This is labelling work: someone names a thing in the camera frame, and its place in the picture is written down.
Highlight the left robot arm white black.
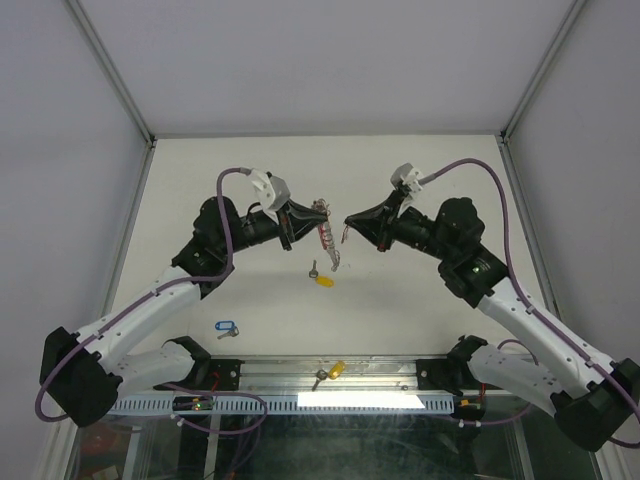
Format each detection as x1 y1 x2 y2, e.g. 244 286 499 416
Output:
36 196 328 427

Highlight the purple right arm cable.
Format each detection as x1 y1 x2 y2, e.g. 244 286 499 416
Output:
417 158 640 449

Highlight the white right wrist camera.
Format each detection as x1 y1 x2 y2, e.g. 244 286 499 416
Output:
390 163 423 205

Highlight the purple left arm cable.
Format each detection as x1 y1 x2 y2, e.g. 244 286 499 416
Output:
34 167 254 425

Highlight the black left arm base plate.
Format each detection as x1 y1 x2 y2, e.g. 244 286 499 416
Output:
192 358 244 392

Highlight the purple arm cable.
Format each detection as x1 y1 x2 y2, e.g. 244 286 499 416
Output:
34 167 254 425
417 158 640 449

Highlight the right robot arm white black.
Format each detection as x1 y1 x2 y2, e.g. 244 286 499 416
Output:
345 193 639 452

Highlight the blue tag key on table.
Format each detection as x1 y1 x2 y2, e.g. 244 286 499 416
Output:
215 321 239 340

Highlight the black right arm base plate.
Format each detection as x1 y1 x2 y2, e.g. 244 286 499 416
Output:
415 358 479 396

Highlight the white slotted cable duct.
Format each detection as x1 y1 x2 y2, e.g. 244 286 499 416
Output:
109 391 455 417

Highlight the aluminium frame post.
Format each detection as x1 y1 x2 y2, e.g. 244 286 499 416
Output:
499 0 589 144
64 0 157 146

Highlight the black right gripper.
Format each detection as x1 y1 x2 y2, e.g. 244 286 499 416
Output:
345 190 456 264

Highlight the right aluminium frame post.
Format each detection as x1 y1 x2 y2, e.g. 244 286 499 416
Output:
499 0 589 144

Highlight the red tag key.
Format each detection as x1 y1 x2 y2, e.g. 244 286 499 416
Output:
340 224 350 244

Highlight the yellow tag key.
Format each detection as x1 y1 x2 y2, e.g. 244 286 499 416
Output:
311 361 346 392
308 260 335 288

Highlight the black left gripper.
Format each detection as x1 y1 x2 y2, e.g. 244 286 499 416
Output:
220 200 328 257

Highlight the aluminium mounting rail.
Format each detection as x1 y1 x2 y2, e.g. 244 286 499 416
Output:
119 353 531 399

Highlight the left aluminium frame post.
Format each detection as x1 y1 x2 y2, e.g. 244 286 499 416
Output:
64 0 157 146

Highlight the metal keyring holder red handle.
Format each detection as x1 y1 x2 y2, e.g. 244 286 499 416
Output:
312 198 341 272

